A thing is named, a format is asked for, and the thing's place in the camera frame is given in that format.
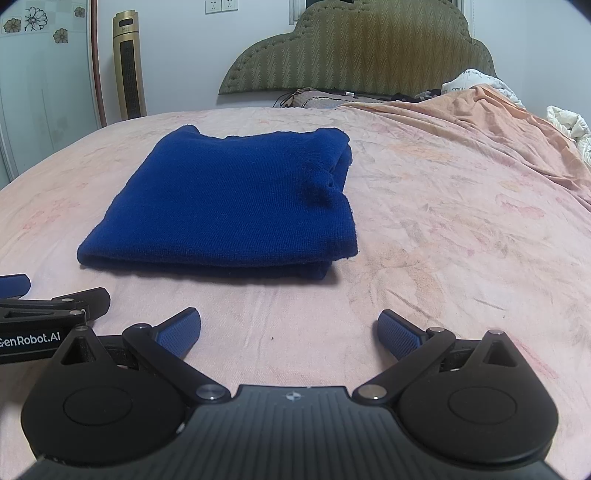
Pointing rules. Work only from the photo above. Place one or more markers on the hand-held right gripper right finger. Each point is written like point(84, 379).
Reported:
point(397, 333)

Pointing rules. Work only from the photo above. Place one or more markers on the brown pillow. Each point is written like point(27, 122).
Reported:
point(328, 98)

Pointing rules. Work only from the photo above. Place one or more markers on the gold tower heater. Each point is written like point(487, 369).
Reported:
point(129, 69)

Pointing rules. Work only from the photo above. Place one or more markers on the white crumpled quilt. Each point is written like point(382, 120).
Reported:
point(572, 129)

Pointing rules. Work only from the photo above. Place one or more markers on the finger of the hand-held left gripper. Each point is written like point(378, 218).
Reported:
point(69, 302)
point(14, 286)

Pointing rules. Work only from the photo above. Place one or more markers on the pink floral bed sheet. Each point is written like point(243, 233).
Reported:
point(438, 254)

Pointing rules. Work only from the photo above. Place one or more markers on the dark cloth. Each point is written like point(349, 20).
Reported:
point(415, 96)

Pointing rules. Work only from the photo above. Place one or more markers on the floral glass wardrobe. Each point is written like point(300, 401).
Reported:
point(41, 83)

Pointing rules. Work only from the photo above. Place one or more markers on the blue beaded sweater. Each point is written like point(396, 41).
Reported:
point(231, 207)

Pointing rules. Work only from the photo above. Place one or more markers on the orange blanket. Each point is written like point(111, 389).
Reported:
point(498, 124)

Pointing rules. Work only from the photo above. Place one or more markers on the white patterned pillow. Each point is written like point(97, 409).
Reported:
point(480, 82)

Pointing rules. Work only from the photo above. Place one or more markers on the olive padded headboard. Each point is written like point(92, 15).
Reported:
point(360, 46)

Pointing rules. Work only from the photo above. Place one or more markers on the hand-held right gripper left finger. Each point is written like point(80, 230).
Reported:
point(178, 334)

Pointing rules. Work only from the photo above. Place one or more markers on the white wall socket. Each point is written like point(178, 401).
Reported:
point(230, 4)
point(212, 4)

